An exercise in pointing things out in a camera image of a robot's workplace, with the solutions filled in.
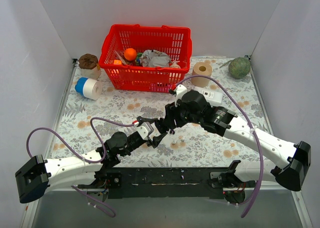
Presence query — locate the black earbud charging case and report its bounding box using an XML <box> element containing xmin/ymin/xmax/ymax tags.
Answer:
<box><xmin>154</xmin><ymin>118</ymin><xmax>168</xmax><ymax>134</ymax></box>

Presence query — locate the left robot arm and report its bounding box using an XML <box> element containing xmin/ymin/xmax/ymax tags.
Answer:
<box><xmin>15</xmin><ymin>116</ymin><xmax>169</xmax><ymax>204</ymax></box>

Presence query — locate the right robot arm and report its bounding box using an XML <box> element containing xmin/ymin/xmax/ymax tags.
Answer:
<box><xmin>163</xmin><ymin>85</ymin><xmax>311</xmax><ymax>192</ymax></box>

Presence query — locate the white rectangular bottle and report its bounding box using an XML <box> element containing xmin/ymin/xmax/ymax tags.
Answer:
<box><xmin>194</xmin><ymin>86</ymin><xmax>223</xmax><ymax>107</ymax></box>

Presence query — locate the brown paper roll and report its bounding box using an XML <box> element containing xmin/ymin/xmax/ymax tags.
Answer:
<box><xmin>191</xmin><ymin>62</ymin><xmax>212</xmax><ymax>88</ymax></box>

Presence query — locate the beige toy in basket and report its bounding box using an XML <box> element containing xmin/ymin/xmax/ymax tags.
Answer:
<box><xmin>170</xmin><ymin>60</ymin><xmax>181</xmax><ymax>69</ymax></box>

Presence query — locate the green melon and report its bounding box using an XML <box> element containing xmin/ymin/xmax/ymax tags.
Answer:
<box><xmin>228</xmin><ymin>57</ymin><xmax>251</xmax><ymax>79</ymax></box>

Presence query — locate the red plastic shopping basket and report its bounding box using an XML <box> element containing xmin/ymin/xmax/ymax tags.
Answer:
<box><xmin>99</xmin><ymin>24</ymin><xmax>192</xmax><ymax>93</ymax></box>

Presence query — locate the crumpled grey foil bag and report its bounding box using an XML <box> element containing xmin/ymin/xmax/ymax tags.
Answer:
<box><xmin>139</xmin><ymin>49</ymin><xmax>172</xmax><ymax>68</ymax></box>

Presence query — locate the small orange box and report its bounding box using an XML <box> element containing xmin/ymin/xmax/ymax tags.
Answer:
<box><xmin>113</xmin><ymin>60</ymin><xmax>122</xmax><ymax>65</ymax></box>

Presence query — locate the orange fruit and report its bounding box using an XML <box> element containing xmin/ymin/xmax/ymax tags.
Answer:
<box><xmin>123</xmin><ymin>48</ymin><xmax>137</xmax><ymax>61</ymax></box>

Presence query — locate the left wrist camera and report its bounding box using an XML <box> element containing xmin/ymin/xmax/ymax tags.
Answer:
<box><xmin>133</xmin><ymin>121</ymin><xmax>154</xmax><ymax>141</ymax></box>

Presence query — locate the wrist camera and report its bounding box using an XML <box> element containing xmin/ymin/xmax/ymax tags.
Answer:
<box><xmin>133</xmin><ymin>121</ymin><xmax>154</xmax><ymax>141</ymax></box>
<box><xmin>169</xmin><ymin>84</ymin><xmax>188</xmax><ymax>107</ymax></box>

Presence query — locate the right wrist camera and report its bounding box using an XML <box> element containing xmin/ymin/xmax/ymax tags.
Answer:
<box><xmin>169</xmin><ymin>84</ymin><xmax>188</xmax><ymax>107</ymax></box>

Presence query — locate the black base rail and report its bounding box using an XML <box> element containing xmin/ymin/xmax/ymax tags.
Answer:
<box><xmin>77</xmin><ymin>166</ymin><xmax>253</xmax><ymax>200</ymax></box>

